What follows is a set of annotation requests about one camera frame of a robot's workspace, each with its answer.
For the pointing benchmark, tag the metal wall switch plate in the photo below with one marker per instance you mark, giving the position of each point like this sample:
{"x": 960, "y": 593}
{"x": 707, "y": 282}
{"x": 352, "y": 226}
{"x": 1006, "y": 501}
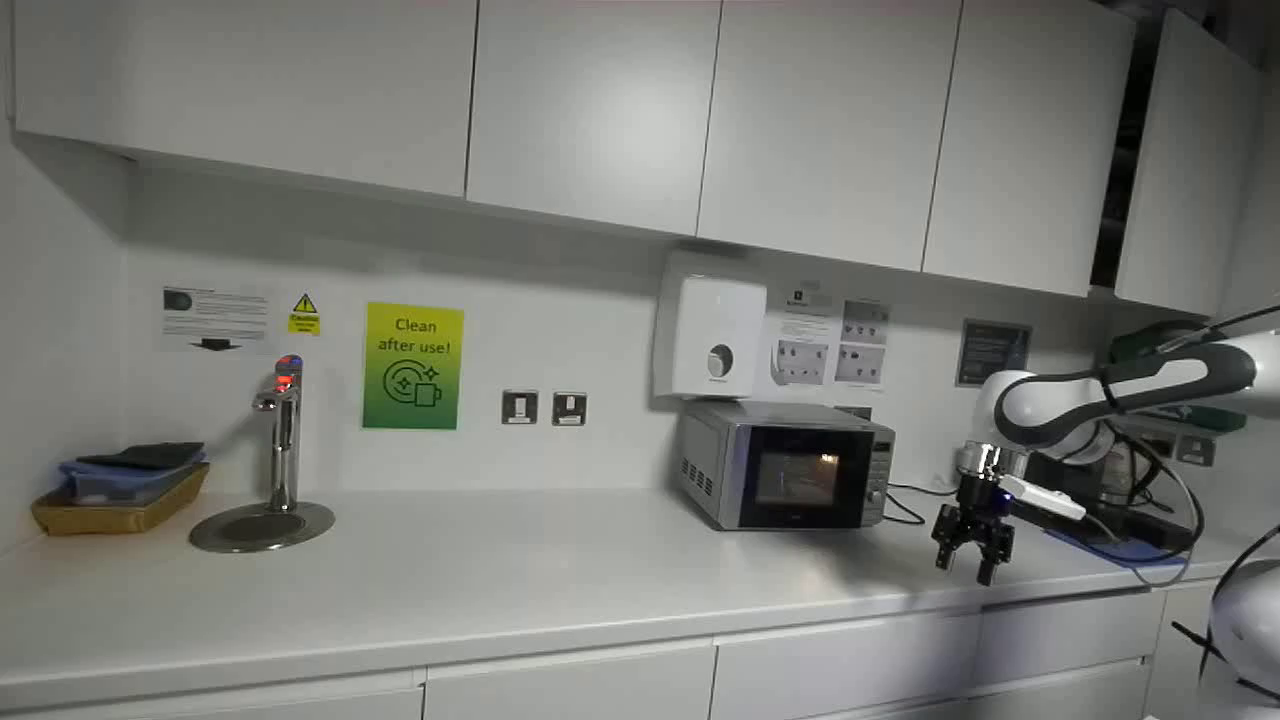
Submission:
{"x": 569, "y": 411}
{"x": 519, "y": 405}

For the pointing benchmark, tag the white notice dark header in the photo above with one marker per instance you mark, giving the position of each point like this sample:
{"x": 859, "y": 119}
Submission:
{"x": 212, "y": 314}

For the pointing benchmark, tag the blue folded cloth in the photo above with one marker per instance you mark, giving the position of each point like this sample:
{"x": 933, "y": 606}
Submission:
{"x": 124, "y": 474}

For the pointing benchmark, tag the white wall cabinet door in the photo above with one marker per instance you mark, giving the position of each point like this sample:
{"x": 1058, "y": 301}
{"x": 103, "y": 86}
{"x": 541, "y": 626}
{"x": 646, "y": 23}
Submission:
{"x": 1185, "y": 162}
{"x": 827, "y": 123}
{"x": 1025, "y": 134}
{"x": 240, "y": 83}
{"x": 593, "y": 107}

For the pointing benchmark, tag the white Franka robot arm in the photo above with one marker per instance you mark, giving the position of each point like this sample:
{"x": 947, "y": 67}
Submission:
{"x": 1065, "y": 401}

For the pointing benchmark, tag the silver microwave body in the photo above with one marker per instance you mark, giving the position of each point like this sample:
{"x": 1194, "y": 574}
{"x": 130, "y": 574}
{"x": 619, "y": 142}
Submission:
{"x": 707, "y": 453}

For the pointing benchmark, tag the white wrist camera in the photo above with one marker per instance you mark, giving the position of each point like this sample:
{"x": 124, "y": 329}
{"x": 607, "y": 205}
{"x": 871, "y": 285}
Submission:
{"x": 1044, "y": 501}

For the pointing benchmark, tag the dark framed poster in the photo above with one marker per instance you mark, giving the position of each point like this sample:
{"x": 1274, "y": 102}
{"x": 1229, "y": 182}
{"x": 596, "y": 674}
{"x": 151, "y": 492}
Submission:
{"x": 993, "y": 354}

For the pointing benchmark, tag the chrome water tap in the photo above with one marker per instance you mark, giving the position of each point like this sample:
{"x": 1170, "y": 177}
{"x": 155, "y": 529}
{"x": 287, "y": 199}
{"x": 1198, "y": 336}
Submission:
{"x": 280, "y": 453}

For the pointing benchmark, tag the socket picture notice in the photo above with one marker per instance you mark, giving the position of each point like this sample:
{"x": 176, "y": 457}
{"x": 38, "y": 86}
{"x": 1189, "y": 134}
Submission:
{"x": 860, "y": 361}
{"x": 802, "y": 358}
{"x": 865, "y": 321}

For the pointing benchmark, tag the green yellow cleaning poster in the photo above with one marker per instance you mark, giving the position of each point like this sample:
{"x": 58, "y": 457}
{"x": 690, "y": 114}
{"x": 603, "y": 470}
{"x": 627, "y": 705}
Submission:
{"x": 412, "y": 366}

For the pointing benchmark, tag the white base cabinet run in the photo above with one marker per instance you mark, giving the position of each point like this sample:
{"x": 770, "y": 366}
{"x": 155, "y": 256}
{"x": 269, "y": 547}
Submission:
{"x": 572, "y": 687}

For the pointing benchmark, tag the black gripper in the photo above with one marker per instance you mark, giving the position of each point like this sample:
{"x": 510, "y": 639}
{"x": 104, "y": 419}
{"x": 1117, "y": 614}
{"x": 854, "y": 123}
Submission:
{"x": 982, "y": 511}

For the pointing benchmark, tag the yellow triangle warning sign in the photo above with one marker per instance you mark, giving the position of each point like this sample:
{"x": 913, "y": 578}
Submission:
{"x": 304, "y": 319}

